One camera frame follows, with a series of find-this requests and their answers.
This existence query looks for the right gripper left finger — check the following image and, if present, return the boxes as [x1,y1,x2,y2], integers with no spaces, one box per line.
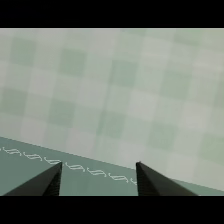
[3,161,63,197]

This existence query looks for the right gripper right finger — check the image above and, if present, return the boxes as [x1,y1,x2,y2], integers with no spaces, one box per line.
[135,161,198,197]

